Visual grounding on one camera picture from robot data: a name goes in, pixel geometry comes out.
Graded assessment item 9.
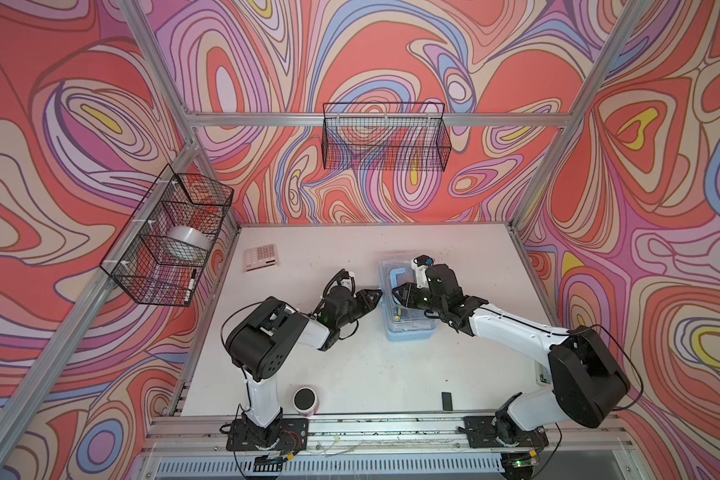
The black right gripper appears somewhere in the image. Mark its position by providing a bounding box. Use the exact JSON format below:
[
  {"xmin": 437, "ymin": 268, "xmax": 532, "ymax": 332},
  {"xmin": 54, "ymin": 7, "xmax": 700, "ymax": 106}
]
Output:
[{"xmin": 390, "ymin": 283, "xmax": 445, "ymax": 315}]

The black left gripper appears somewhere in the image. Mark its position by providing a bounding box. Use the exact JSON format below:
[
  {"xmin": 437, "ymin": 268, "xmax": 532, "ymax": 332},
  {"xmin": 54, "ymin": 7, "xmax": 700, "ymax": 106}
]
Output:
[{"xmin": 334, "ymin": 291, "xmax": 384, "ymax": 333}]

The blue plastic tool box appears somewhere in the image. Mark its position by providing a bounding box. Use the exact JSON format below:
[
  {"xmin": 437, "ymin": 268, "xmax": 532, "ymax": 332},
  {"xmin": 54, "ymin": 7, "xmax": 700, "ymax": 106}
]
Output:
[{"xmin": 378, "ymin": 253, "xmax": 438, "ymax": 342}]

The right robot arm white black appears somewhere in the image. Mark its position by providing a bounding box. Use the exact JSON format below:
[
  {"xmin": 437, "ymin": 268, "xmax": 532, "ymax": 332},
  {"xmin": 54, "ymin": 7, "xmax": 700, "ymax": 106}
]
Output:
[{"xmin": 392, "ymin": 256, "xmax": 631, "ymax": 443}]

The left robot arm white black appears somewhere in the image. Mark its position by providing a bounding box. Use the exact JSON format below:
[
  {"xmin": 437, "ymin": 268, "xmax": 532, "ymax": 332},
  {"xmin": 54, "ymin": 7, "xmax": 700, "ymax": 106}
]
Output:
[{"xmin": 223, "ymin": 284, "xmax": 383, "ymax": 429}]

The small black block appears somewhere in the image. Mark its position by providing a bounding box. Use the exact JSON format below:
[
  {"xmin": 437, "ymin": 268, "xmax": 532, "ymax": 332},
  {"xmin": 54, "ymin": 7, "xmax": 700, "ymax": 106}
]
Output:
[{"xmin": 441, "ymin": 392, "xmax": 453, "ymax": 412}]

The white pink calculator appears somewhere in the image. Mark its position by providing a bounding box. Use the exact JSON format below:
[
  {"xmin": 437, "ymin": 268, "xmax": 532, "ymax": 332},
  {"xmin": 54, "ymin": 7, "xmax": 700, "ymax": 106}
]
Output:
[{"xmin": 243, "ymin": 244, "xmax": 278, "ymax": 272}]

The pink cup black lid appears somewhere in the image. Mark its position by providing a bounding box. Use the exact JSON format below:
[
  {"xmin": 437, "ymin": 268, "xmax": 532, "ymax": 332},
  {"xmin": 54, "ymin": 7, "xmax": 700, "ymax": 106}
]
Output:
[{"xmin": 293, "ymin": 386, "xmax": 319, "ymax": 417}]

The black marker in basket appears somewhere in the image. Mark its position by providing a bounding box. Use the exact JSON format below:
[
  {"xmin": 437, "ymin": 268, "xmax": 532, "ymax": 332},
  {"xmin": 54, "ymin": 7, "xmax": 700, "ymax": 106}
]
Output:
[{"xmin": 187, "ymin": 269, "xmax": 197, "ymax": 295}]

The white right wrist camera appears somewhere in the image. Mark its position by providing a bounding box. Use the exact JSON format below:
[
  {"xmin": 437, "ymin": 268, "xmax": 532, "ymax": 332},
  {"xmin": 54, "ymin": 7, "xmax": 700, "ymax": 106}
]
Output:
[{"xmin": 411, "ymin": 254, "xmax": 434, "ymax": 288}]

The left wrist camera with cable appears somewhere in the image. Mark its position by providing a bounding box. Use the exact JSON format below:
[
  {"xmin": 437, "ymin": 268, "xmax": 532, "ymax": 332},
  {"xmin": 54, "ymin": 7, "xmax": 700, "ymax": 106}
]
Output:
[{"xmin": 322, "ymin": 269, "xmax": 356, "ymax": 297}]

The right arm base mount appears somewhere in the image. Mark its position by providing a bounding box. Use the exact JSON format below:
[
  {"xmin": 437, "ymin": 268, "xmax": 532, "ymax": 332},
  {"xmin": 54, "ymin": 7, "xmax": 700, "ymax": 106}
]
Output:
[{"xmin": 457, "ymin": 393, "xmax": 549, "ymax": 450}]

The grey box by wall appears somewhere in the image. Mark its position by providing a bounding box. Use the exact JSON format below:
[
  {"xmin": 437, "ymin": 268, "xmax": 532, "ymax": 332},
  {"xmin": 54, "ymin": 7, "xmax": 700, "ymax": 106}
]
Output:
[{"xmin": 535, "ymin": 362, "xmax": 552, "ymax": 386}]

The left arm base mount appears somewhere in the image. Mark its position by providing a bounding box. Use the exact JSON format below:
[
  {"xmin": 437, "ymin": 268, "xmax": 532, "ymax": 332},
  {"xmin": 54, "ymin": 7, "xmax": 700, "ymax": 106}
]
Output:
[{"xmin": 220, "ymin": 414, "xmax": 309, "ymax": 454}]

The black wire basket back wall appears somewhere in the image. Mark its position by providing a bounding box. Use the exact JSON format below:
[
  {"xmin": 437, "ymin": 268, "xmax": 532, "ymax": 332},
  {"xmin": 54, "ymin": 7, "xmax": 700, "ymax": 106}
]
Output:
[{"xmin": 321, "ymin": 100, "xmax": 452, "ymax": 172}]

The black wire basket wall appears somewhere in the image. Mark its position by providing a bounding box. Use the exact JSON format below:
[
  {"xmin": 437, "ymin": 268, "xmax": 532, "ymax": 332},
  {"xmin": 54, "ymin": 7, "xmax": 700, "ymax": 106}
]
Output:
[
  {"xmin": 321, "ymin": 100, "xmax": 452, "ymax": 172},
  {"xmin": 100, "ymin": 166, "xmax": 234, "ymax": 307}
]

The grey duct tape roll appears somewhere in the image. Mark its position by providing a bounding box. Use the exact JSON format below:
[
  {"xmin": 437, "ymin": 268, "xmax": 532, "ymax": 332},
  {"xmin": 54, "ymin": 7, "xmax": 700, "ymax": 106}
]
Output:
[{"xmin": 166, "ymin": 225, "xmax": 211, "ymax": 264}]

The aluminium front rail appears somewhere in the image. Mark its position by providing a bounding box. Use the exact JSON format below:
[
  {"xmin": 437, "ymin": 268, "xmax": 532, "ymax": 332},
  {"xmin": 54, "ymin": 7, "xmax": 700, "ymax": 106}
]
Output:
[{"xmin": 126, "ymin": 412, "xmax": 650, "ymax": 479}]

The black wire basket left wall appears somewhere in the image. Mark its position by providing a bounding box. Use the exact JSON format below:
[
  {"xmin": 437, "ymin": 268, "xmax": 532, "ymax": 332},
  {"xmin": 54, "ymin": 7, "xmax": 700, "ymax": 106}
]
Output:
[{"xmin": 100, "ymin": 166, "xmax": 234, "ymax": 307}]

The aluminium frame corner post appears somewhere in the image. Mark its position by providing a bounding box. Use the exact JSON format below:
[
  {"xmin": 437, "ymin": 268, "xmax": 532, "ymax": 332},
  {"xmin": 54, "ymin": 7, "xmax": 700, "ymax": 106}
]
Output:
[{"xmin": 508, "ymin": 0, "xmax": 650, "ymax": 235}]

